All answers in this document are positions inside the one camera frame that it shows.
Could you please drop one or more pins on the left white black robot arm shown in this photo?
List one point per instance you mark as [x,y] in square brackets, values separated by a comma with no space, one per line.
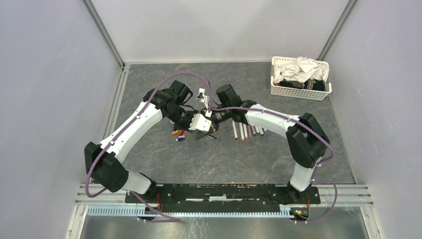
[104,160]

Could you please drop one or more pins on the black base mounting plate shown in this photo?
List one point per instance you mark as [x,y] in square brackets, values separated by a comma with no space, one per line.
[228,198]

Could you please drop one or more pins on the beige capped marker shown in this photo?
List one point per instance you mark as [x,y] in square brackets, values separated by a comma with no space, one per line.
[245,131]

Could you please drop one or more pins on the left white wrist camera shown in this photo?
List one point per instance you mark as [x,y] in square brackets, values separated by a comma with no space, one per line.
[201,121]

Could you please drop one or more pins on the white cloth in basket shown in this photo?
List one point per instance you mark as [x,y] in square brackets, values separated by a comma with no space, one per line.
[301,69]

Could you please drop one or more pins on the aluminium frame rail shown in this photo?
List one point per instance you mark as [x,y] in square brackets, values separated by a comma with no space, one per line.
[346,195]

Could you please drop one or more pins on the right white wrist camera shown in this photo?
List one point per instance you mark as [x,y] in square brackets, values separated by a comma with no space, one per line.
[202,97]

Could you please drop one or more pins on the orange capped marker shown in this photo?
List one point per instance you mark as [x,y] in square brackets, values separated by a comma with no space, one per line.
[241,129]

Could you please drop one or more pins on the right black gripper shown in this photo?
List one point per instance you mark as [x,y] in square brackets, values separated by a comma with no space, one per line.
[215,125]

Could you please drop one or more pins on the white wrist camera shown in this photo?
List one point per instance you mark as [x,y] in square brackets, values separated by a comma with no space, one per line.
[201,121]
[202,97]

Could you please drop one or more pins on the dark blue capped marker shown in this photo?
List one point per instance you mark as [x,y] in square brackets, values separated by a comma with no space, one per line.
[253,130]

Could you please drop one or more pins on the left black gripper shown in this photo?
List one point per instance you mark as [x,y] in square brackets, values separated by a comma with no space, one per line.
[185,127]

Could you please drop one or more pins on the white cable duct strip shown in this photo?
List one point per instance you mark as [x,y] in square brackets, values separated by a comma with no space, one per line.
[140,211]

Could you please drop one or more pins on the white plastic basket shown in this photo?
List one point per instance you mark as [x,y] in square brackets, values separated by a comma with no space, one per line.
[299,93]

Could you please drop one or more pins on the black cloth in basket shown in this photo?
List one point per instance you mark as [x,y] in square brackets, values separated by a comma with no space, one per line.
[314,85]

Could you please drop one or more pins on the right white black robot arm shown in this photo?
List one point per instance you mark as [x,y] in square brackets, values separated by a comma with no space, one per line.
[306,139]

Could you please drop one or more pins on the pink thin pen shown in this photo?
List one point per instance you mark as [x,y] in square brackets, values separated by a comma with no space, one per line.
[249,131]

